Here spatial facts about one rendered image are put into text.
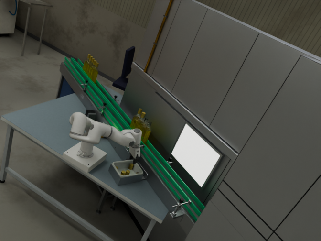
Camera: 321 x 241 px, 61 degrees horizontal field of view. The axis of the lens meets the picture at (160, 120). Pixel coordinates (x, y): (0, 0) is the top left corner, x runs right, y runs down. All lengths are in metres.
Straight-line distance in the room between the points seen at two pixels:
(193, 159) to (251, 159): 0.79
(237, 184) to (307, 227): 0.36
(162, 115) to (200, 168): 0.60
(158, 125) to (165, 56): 0.60
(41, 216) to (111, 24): 4.08
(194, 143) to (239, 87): 0.55
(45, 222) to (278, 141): 2.14
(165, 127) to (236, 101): 0.72
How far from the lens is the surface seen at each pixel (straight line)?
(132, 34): 5.62
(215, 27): 2.13
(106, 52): 5.94
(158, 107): 2.42
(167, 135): 2.34
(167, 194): 2.14
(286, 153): 1.36
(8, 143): 2.78
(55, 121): 2.68
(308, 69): 1.33
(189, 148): 2.17
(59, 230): 2.77
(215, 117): 2.03
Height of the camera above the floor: 2.18
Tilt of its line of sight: 25 degrees down
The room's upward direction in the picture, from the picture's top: 24 degrees clockwise
